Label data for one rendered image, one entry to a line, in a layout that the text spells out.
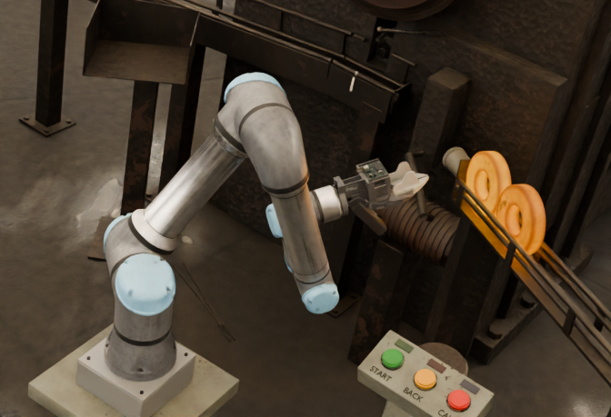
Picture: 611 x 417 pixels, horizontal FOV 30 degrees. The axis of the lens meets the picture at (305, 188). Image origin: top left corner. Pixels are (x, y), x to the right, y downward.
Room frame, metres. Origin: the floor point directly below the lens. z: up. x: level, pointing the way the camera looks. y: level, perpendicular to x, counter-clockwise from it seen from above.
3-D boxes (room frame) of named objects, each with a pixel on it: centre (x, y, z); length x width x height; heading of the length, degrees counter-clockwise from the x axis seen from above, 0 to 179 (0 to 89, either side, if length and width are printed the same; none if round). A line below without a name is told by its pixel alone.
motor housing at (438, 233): (2.32, -0.30, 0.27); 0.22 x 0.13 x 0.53; 60
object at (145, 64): (2.61, 0.49, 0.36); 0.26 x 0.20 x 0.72; 95
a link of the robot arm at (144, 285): (1.76, 0.27, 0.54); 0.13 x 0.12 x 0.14; 23
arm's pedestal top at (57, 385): (1.77, 0.27, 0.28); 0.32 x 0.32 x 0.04; 63
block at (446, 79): (2.49, -0.29, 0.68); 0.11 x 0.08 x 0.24; 150
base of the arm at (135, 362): (1.76, 0.27, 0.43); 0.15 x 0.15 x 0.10
